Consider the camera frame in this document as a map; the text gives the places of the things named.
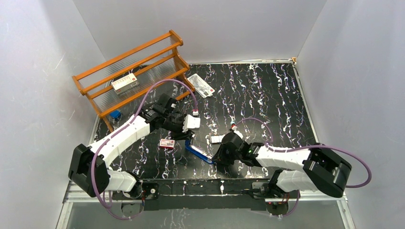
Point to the white box on shelf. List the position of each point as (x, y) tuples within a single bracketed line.
[(124, 83)]

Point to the red white staple box sleeve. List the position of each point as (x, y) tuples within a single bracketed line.
[(167, 143)]

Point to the aluminium frame rail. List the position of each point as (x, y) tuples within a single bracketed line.
[(156, 189)]

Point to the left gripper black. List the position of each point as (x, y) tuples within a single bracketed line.
[(181, 134)]

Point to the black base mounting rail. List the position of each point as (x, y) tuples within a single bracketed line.
[(213, 202)]

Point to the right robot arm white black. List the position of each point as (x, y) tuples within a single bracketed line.
[(312, 168)]

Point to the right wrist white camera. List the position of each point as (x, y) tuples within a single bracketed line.
[(235, 131)]

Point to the orange wooden shelf rack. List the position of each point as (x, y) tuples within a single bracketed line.
[(151, 62)]

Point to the white printed paper packet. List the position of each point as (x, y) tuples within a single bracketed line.
[(201, 86)]

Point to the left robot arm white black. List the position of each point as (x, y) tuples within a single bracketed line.
[(89, 167)]

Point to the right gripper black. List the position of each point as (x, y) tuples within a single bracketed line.
[(220, 157)]

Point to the small blue object under shelf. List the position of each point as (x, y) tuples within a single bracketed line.
[(116, 115)]

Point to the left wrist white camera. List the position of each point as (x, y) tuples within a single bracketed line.
[(191, 123)]

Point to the wrist white camera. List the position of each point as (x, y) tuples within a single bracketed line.
[(191, 123), (235, 131)]

